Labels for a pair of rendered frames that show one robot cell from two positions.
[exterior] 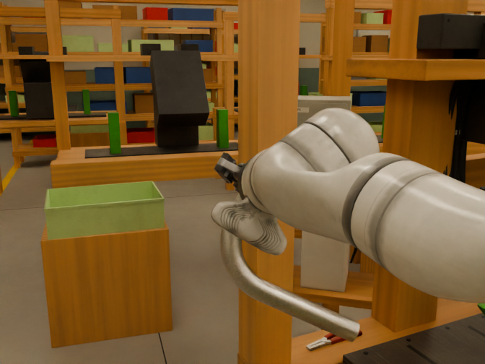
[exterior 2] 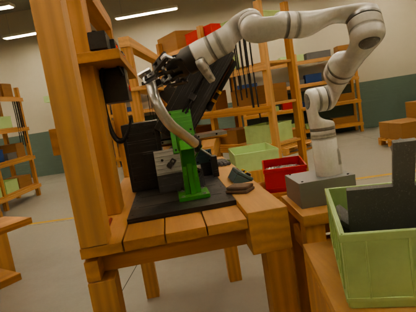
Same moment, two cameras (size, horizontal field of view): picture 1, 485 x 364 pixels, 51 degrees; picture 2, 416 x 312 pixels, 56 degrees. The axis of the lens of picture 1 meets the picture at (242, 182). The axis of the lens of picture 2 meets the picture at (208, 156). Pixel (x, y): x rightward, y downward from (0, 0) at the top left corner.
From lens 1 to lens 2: 1.05 m
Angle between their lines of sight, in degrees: 68
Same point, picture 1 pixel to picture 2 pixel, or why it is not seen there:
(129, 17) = not seen: outside the picture
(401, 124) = (90, 93)
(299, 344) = not seen: hidden behind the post
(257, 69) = (67, 43)
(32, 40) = not seen: outside the picture
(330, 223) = (281, 28)
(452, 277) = (317, 23)
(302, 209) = (272, 28)
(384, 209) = (299, 16)
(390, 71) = (93, 57)
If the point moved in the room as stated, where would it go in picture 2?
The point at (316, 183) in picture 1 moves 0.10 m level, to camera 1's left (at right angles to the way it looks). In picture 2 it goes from (277, 17) to (270, 10)
